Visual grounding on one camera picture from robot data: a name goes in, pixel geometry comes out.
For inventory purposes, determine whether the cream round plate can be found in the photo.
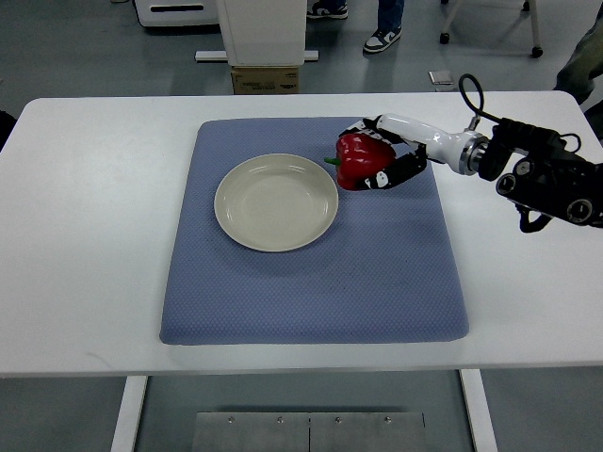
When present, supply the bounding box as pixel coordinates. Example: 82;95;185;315
214;153;339;252

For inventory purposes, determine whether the left white table leg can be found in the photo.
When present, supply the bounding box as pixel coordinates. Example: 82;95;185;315
110;376;148;452

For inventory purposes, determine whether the right white table leg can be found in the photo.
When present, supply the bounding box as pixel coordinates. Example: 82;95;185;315
459;369;498;452

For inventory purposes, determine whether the white table leg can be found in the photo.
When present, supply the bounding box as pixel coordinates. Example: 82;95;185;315
459;369;498;452
110;376;148;452

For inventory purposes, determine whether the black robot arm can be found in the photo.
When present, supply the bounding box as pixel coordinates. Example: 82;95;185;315
459;73;602;234

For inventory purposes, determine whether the red bell pepper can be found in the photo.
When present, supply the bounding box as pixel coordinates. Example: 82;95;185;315
324;133;396;191

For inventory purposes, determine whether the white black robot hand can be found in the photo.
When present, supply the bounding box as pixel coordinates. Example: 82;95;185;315
339;114;487;190

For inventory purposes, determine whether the white cabinet with handle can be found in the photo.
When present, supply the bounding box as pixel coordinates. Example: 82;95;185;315
133;0;219;28

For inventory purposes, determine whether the metal floor plate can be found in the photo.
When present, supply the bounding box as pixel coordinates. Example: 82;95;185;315
428;70;454;86

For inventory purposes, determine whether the white pedestal column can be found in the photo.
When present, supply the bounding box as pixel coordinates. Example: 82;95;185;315
195;0;318;67

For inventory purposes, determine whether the white chair leg frame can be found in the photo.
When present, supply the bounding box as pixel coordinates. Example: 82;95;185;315
438;1;544;58

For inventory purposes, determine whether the cardboard box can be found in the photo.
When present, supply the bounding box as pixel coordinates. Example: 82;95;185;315
231;67;300;95

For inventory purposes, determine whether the blue textured mat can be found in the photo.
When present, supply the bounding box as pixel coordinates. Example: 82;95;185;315
159;118;469;346

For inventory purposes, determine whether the black white sneaker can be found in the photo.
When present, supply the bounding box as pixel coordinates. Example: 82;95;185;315
363;27;402;54
306;0;348;20

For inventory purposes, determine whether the person in olive clothing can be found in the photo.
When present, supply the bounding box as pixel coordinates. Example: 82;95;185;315
554;18;602;105

